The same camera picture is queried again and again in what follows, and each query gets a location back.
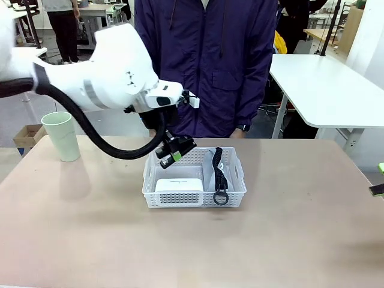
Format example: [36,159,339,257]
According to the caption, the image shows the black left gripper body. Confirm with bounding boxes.
[140,107,181,142]

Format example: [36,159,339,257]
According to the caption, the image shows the black rectangular device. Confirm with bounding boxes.
[160,155,176,169]

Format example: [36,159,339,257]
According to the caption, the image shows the white rounded box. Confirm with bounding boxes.
[155,178,205,193]

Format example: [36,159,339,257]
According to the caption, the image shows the black strap with ring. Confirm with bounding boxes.
[203,146,233,208]

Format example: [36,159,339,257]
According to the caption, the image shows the white perforated plastic basket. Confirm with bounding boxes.
[142,146,248,209]

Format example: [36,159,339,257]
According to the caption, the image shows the person in navy jacket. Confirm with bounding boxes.
[134,0,278,139]

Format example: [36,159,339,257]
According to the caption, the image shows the pale green plastic cup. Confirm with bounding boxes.
[41,111,81,163]

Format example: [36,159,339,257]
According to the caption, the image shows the white table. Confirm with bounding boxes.
[268,53,384,151]

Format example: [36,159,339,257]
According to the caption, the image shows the white background desk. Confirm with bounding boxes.
[76,2,128,29]

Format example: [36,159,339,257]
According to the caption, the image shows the standing person in black trousers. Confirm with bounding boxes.
[44,0,81,64]

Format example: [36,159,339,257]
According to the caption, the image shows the brown cardboard box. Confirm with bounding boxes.
[13,124,46,149]

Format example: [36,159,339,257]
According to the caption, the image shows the yellow garment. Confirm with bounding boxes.
[273,29,288,55]

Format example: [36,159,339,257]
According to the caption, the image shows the wooden cabinet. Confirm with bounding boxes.
[338,5,365,56]

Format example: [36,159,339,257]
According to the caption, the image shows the wooden table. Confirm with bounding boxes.
[302,27,341,49]

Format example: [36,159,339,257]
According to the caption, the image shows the black stand pole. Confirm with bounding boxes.
[319,0,343,57]

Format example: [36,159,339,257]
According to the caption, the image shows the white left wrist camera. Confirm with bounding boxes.
[178,89,201,109]

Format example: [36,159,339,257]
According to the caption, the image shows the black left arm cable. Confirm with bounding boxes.
[0,77,169,160]

